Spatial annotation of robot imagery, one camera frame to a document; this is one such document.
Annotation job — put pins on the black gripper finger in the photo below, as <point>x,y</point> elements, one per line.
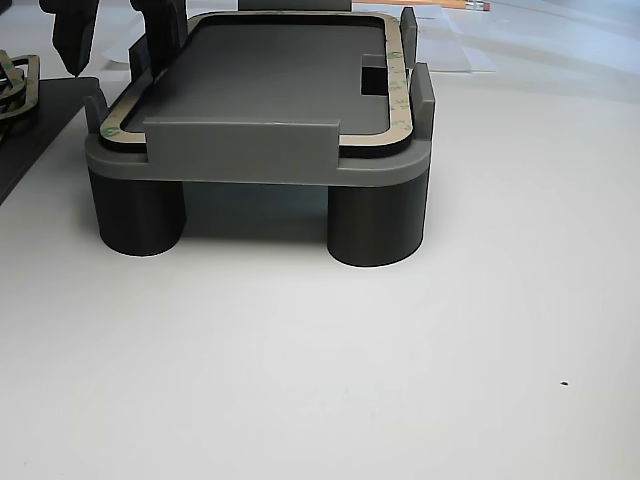
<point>72,35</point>
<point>162,35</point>

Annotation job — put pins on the beige adhesive rectangular frame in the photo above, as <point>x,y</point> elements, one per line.
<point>25,102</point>
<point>6,75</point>
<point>400,100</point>

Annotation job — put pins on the dark grey rectangular mat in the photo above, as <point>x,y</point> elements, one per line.
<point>40,145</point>

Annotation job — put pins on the white paper sheet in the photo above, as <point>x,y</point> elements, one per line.
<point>119,50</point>

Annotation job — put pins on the yellow pencil with pink eraser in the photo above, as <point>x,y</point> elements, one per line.
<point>470,5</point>

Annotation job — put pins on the grey frame holder with legs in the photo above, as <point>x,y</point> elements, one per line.
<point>250,150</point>

